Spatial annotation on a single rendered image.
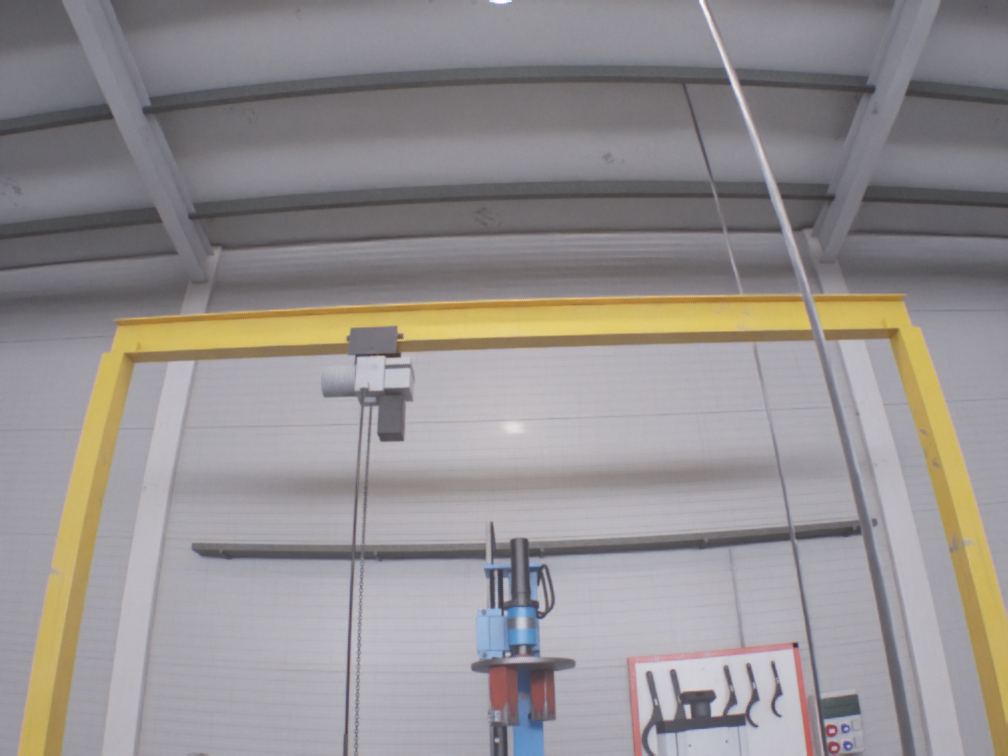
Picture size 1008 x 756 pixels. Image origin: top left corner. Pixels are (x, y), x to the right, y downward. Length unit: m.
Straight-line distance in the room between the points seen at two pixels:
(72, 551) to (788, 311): 4.57
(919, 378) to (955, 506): 0.84
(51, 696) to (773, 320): 4.73
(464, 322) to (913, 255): 6.13
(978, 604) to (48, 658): 5.06
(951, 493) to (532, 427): 3.79
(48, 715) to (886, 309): 5.56
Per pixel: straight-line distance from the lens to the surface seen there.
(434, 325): 4.36
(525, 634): 3.98
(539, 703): 4.13
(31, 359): 8.94
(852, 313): 4.90
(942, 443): 4.59
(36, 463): 8.17
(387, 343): 4.22
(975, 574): 4.40
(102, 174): 8.38
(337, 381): 4.18
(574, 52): 6.69
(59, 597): 4.40
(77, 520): 4.48
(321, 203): 7.56
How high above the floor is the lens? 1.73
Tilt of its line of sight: 29 degrees up
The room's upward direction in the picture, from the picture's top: 2 degrees counter-clockwise
